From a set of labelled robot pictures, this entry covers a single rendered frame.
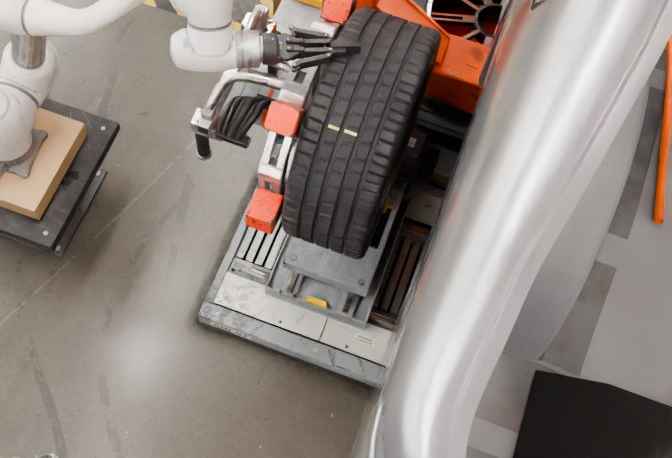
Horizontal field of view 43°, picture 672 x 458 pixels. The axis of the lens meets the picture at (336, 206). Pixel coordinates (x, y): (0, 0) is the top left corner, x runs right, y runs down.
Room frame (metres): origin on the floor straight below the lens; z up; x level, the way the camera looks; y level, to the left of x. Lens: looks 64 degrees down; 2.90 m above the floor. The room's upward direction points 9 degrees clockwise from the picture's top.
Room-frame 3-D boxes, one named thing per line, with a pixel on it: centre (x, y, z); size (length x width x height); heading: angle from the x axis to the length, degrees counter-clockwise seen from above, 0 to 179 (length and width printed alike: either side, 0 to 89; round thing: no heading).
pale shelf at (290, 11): (1.84, 0.24, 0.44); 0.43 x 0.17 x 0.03; 169
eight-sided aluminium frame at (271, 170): (1.25, 0.13, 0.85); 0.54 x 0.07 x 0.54; 169
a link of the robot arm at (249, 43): (1.19, 0.26, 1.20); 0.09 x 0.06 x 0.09; 13
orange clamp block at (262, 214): (0.94, 0.18, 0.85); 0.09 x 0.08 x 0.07; 169
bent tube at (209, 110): (1.18, 0.27, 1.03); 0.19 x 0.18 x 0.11; 79
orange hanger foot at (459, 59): (1.66, -0.28, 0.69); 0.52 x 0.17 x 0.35; 79
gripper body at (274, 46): (1.21, 0.19, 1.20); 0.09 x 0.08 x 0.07; 103
